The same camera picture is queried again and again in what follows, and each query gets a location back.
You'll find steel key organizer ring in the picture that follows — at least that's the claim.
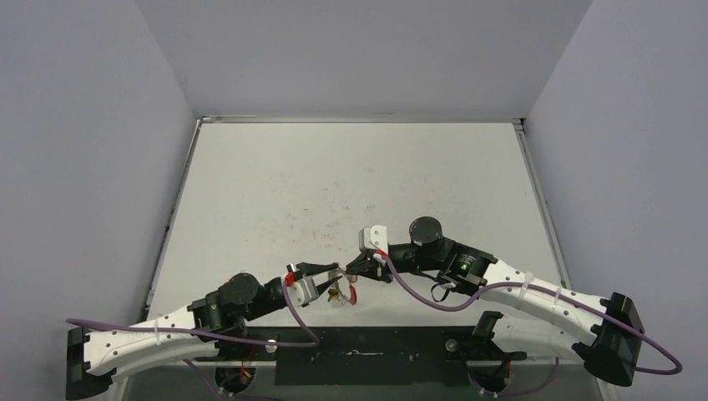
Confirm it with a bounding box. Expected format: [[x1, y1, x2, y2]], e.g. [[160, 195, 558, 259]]
[[326, 268, 359, 307]]

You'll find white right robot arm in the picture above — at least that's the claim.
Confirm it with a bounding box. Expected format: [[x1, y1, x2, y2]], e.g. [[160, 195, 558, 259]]
[[346, 216, 644, 387]]

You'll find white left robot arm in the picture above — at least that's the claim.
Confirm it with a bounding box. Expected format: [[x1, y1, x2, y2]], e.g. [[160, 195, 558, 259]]
[[65, 262, 343, 400]]

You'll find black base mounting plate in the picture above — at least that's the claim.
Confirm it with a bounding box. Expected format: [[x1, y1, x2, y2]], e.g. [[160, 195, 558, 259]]
[[193, 325, 528, 388]]

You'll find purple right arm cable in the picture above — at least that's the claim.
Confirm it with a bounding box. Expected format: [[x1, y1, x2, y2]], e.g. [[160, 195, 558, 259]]
[[382, 254, 684, 376]]

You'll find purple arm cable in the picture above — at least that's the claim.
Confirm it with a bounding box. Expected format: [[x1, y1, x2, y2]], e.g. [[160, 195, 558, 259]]
[[382, 254, 684, 376], [65, 279, 322, 350]]

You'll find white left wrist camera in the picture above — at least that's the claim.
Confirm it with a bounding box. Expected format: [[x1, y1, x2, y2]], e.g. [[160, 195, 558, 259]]
[[287, 277, 320, 307]]

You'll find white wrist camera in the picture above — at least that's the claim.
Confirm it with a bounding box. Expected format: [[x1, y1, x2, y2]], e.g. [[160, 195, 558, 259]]
[[358, 225, 388, 254], [287, 277, 320, 307]]

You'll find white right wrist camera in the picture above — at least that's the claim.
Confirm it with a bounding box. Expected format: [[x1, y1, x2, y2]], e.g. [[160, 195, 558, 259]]
[[358, 225, 388, 254]]

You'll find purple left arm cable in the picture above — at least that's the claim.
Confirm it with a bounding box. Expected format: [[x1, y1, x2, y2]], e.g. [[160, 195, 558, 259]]
[[65, 279, 322, 350]]

